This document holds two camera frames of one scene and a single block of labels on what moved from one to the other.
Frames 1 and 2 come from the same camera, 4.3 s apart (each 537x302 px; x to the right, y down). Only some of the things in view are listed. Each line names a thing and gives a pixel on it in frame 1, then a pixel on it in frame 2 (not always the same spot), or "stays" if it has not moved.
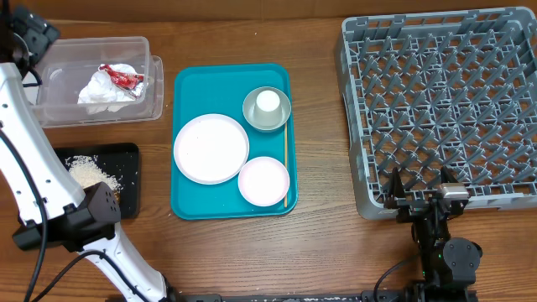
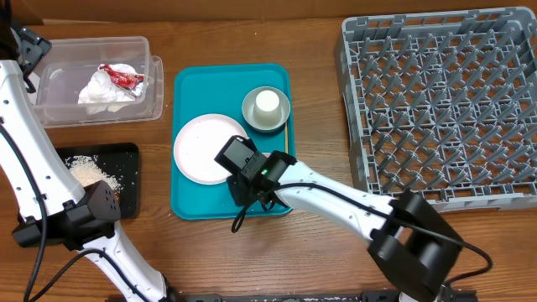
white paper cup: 266,107 stays
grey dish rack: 453,90 stays
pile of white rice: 88,173 stays
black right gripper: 409,209 to 243,190
